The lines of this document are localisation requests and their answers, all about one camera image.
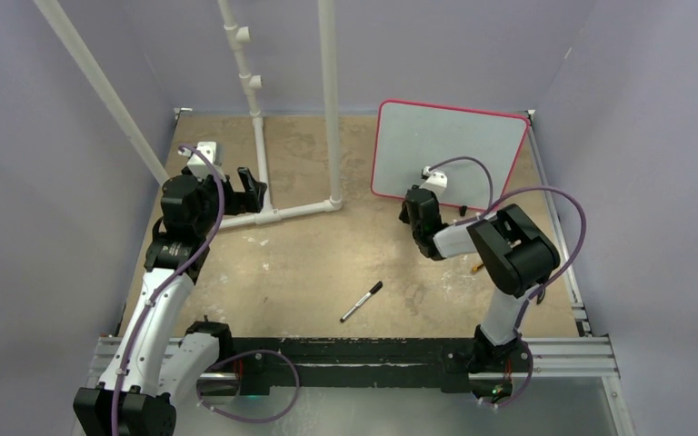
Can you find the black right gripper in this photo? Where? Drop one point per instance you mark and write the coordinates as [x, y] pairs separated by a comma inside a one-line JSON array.
[[403, 216]]

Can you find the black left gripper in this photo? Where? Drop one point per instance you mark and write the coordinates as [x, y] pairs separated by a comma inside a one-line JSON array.
[[242, 202]]

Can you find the whiteboard with pink frame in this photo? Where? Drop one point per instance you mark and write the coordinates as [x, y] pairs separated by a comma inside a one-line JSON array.
[[411, 136]]

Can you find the black silver marker pen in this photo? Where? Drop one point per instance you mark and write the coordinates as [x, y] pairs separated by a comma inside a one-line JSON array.
[[368, 295]]

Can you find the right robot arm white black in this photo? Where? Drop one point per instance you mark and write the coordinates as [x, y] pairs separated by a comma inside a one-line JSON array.
[[516, 254]]

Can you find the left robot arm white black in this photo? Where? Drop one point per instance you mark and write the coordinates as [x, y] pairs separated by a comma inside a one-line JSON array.
[[138, 392]]

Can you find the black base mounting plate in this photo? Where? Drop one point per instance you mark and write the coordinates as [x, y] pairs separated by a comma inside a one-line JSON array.
[[406, 363]]

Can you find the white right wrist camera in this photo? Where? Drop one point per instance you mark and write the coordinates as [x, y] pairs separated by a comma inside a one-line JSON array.
[[434, 181]]

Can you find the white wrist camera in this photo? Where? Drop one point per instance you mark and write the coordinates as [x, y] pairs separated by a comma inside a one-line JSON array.
[[434, 181], [212, 151]]

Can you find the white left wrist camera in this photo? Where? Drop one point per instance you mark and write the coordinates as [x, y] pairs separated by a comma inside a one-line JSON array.
[[212, 151]]

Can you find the aluminium extrusion rail frame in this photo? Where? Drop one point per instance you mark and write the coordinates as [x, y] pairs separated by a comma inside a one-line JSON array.
[[585, 357]]

